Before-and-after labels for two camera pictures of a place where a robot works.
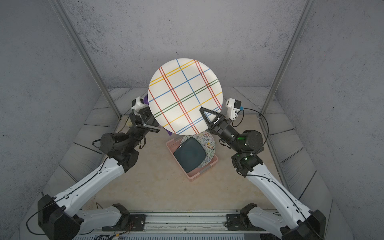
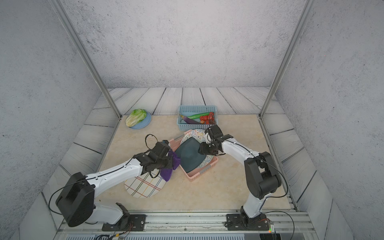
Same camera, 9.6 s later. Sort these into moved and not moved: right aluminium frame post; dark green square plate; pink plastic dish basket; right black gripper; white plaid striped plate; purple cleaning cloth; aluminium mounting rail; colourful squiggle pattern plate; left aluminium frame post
Moved: white plaid striped plate; purple cleaning cloth; right black gripper
Not moved: colourful squiggle pattern plate; dark green square plate; left aluminium frame post; pink plastic dish basket; right aluminium frame post; aluminium mounting rail
